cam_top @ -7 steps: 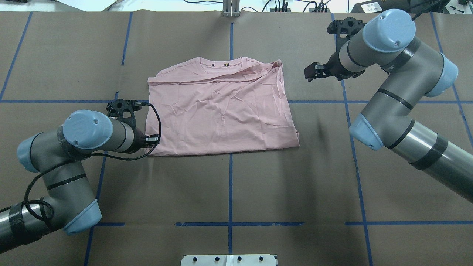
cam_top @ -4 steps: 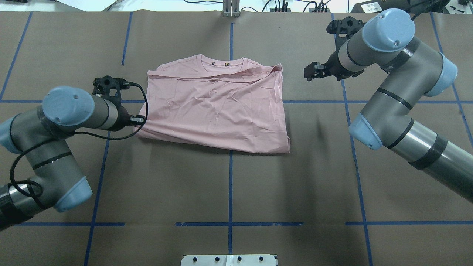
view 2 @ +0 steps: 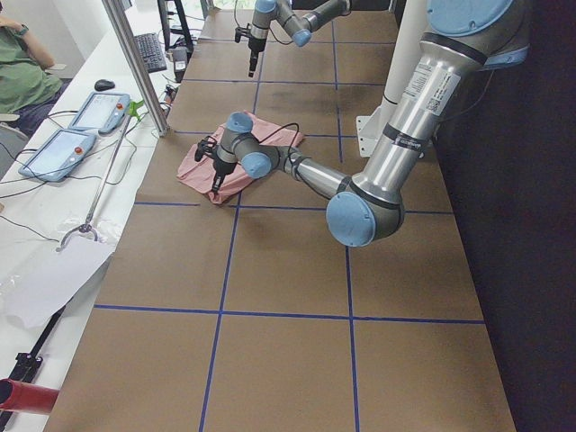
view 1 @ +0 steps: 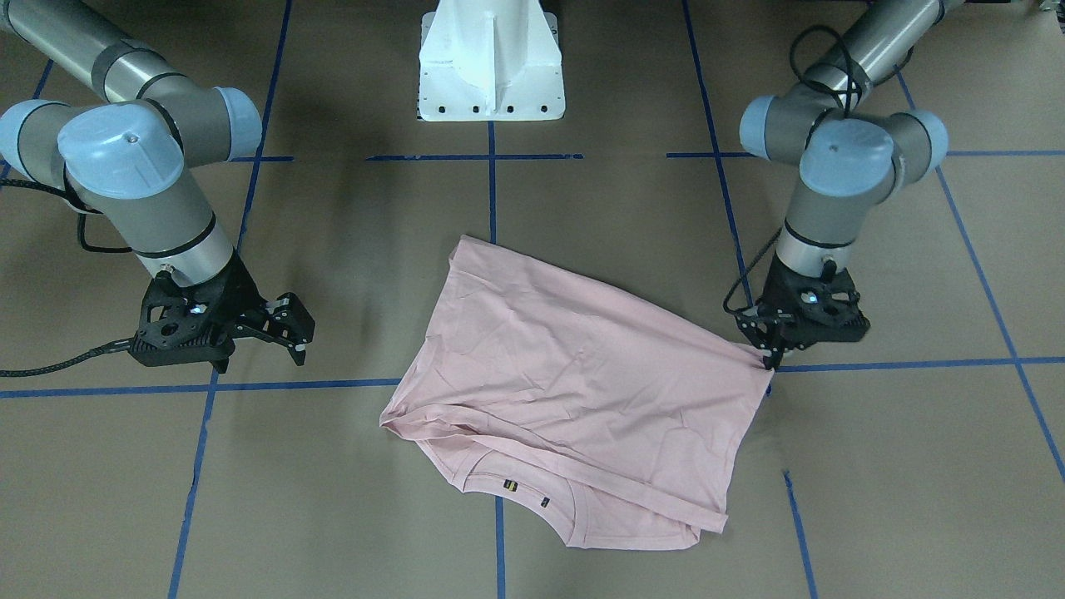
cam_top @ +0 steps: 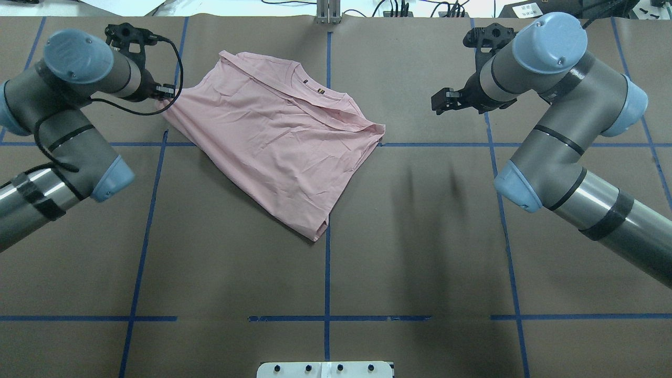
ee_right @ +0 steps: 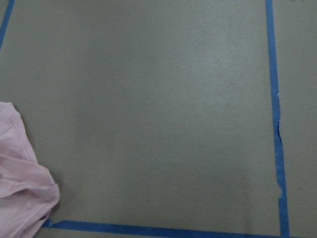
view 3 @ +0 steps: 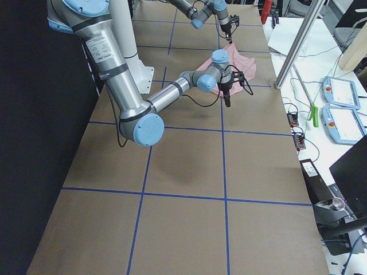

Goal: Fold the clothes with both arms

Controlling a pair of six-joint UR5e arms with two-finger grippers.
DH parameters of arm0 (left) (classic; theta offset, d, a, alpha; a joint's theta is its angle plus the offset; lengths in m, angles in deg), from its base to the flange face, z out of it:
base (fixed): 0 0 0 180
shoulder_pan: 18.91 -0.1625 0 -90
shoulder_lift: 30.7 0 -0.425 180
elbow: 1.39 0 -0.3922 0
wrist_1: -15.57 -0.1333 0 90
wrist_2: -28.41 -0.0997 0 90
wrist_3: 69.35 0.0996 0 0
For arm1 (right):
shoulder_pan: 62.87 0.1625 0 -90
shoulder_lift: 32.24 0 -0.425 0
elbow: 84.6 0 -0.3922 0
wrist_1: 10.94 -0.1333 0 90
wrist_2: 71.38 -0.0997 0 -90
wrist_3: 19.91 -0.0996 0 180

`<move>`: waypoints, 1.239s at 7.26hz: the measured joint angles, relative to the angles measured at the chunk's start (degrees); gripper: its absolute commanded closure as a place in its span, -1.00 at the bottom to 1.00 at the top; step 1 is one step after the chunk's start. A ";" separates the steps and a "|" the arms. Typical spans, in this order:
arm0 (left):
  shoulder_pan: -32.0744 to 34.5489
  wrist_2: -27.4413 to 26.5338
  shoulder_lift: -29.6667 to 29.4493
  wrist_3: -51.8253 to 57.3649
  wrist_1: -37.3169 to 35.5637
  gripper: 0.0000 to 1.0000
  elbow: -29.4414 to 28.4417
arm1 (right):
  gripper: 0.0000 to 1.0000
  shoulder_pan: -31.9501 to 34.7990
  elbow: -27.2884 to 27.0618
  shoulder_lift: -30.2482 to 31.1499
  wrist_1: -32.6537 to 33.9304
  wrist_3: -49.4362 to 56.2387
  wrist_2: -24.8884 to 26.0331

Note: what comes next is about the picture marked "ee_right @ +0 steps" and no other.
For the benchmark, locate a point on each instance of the blue tape strip lengthwise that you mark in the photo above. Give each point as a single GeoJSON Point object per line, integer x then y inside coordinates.
{"type": "Point", "coordinates": [276, 114]}

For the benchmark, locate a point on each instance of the pink Snoopy t-shirt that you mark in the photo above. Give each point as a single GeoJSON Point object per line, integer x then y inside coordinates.
{"type": "Point", "coordinates": [28, 192]}

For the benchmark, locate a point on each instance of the blue tape strip crosswise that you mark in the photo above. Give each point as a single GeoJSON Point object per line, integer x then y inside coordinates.
{"type": "Point", "coordinates": [142, 230]}

